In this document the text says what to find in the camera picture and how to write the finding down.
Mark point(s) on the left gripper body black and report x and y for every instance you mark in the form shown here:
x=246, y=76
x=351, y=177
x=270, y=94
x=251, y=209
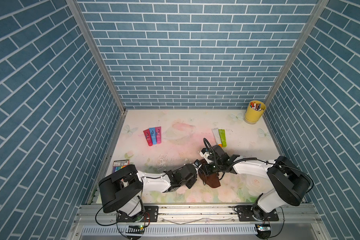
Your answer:
x=189, y=183

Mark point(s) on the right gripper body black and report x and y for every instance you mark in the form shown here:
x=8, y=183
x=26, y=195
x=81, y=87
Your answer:
x=212, y=167

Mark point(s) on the brown cloth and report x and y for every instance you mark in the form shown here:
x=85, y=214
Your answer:
x=209, y=174

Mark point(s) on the green toothpaste tube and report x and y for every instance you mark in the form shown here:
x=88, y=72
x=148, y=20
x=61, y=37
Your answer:
x=222, y=134

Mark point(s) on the white orange-cap toothpaste tube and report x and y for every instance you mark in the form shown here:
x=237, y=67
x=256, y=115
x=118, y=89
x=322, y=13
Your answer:
x=217, y=136

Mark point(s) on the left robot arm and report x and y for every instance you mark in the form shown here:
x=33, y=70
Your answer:
x=122, y=190

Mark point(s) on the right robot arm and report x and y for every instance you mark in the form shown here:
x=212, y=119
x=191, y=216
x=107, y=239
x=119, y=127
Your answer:
x=289, y=184

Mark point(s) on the magenta toothpaste tube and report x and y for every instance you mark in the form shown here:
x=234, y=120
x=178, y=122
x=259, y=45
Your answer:
x=158, y=131

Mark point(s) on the blue toothpaste tube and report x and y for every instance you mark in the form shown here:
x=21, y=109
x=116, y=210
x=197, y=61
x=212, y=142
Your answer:
x=153, y=135

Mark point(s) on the red toothpaste tube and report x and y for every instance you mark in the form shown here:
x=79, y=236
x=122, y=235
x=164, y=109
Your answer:
x=148, y=138

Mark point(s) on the yellow cup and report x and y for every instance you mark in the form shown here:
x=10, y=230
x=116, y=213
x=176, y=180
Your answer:
x=252, y=116

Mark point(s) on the pens in cup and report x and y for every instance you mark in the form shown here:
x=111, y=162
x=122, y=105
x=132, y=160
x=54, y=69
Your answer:
x=256, y=106

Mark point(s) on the colourful card on table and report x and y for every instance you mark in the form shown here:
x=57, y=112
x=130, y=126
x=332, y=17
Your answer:
x=117, y=165

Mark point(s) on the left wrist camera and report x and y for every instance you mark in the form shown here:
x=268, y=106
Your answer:
x=197, y=164

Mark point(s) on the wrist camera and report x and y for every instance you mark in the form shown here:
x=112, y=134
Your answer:
x=197, y=164
x=208, y=152

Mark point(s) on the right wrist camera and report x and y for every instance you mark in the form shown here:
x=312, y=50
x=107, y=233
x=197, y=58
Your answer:
x=208, y=152

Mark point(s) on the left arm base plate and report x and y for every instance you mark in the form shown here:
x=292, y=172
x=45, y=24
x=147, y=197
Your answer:
x=150, y=212

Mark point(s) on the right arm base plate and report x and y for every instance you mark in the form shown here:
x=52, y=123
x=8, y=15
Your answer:
x=247, y=213

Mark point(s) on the aluminium front rail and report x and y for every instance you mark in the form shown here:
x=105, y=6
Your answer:
x=202, y=214

